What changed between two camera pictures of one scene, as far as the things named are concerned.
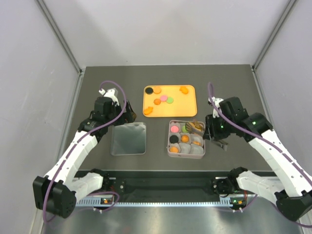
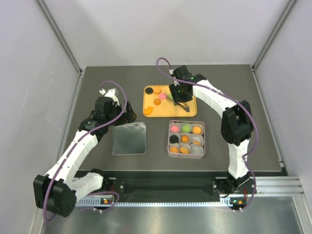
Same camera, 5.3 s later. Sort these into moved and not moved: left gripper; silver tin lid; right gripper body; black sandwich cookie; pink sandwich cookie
Moved: right gripper body
Not moved: black sandwich cookie; silver tin lid; pink sandwich cookie; left gripper
